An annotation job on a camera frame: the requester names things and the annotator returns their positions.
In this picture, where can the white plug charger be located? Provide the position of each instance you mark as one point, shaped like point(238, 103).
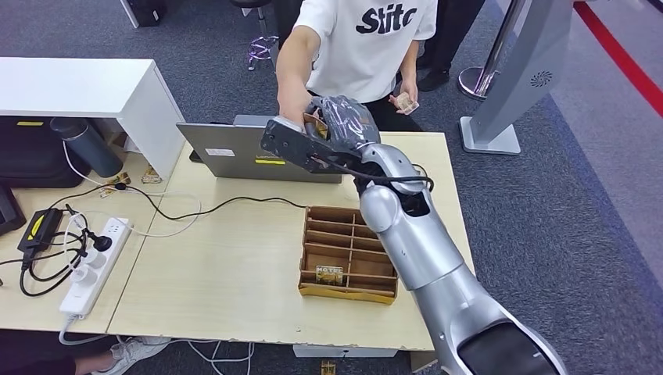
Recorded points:
point(83, 276)
point(93, 259)

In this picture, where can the silver kiosk stand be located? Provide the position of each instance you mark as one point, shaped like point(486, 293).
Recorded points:
point(518, 77)

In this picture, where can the white sneaker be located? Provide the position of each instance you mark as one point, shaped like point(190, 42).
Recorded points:
point(132, 350)

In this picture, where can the chrome base stool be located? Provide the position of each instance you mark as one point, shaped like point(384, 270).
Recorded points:
point(251, 2)

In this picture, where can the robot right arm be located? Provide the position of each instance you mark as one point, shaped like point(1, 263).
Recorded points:
point(414, 243)

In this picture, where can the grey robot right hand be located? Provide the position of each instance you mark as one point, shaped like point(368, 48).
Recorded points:
point(347, 121)

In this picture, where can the desk leg panel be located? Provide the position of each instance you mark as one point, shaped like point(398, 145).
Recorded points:
point(420, 362)

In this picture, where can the person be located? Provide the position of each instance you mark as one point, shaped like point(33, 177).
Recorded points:
point(450, 36)
point(362, 57)
point(52, 362)

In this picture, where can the small gold wrapped item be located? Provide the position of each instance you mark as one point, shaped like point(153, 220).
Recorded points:
point(151, 176)
point(114, 183)

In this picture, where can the grey laptop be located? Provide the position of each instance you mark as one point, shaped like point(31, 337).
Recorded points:
point(233, 152)

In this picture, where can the white cabinet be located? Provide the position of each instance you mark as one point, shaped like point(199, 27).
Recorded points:
point(77, 85)

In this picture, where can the dark grey thermos bottle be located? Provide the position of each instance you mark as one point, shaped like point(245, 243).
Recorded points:
point(88, 147)

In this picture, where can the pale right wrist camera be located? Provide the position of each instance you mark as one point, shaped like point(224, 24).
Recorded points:
point(279, 126)

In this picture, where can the person's left forearm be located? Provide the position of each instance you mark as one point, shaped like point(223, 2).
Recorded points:
point(409, 59)

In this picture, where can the white power strip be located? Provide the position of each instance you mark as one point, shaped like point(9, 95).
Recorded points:
point(98, 269)

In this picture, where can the black computer case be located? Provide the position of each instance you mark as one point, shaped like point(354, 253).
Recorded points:
point(145, 10)

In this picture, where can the person's right forearm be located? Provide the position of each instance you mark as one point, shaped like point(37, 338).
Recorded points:
point(295, 57)

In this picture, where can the chrome stanchion post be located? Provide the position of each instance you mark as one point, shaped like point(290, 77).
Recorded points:
point(474, 83)

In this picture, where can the person's right hand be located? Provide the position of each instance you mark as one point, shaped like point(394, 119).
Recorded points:
point(295, 106)

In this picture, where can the black power adapter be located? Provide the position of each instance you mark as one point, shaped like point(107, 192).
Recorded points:
point(39, 229)

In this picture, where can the white desk beam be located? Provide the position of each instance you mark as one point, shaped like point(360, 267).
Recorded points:
point(344, 351)

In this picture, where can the black bag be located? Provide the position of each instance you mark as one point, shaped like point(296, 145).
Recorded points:
point(36, 155)

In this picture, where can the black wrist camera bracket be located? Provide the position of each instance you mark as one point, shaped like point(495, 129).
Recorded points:
point(295, 147)

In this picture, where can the wooden card organizer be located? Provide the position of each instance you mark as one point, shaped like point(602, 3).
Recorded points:
point(331, 243)

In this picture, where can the small black device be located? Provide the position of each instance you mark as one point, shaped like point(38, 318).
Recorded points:
point(196, 155)

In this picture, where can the person's left hand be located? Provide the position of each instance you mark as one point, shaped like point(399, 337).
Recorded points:
point(406, 88)

